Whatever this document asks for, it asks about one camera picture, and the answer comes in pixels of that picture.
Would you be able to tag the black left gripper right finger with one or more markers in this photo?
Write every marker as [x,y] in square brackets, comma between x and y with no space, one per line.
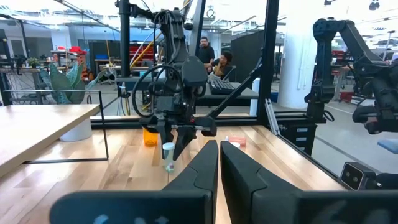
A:
[248,199]

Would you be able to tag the black partition panel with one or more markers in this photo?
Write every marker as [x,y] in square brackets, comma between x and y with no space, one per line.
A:
[245,53]

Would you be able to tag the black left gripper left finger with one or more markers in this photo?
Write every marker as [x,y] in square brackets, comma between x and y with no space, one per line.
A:
[192,199]

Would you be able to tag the black metal rig frame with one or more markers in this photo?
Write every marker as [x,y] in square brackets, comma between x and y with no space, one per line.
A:
[269,62]

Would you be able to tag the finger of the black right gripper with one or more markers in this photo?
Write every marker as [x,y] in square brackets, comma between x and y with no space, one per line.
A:
[185,138]
[164,133]

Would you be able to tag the teal clear vial white cap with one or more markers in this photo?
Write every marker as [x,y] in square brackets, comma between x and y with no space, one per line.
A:
[168,155]

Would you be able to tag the black depth camera box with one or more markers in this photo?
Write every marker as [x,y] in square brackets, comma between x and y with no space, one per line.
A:
[353,175]

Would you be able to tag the wooden shelf black metal frame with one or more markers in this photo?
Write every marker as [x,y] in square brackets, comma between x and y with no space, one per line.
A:
[37,127]

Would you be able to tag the black backlit keyboard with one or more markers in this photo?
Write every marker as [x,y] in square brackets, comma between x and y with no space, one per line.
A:
[221,87]

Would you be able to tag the black desk pole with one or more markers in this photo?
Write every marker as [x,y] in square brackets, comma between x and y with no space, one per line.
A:
[124,37]

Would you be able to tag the black controller box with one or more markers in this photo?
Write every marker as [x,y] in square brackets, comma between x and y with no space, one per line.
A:
[300,137]

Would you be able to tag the yellow diagonal pole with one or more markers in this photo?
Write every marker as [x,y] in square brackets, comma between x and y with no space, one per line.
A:
[144,51]

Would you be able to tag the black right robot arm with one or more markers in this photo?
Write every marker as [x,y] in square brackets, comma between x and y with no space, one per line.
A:
[174,37]

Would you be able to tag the green snake plant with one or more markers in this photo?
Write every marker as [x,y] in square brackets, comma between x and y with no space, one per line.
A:
[62,84]

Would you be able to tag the orange vial white cap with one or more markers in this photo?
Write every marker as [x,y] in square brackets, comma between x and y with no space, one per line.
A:
[150,139]

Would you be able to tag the person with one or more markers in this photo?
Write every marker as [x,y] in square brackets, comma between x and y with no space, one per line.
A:
[206,53]
[224,67]

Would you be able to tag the dark grey desk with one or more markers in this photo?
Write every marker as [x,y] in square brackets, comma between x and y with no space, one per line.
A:
[245,93]

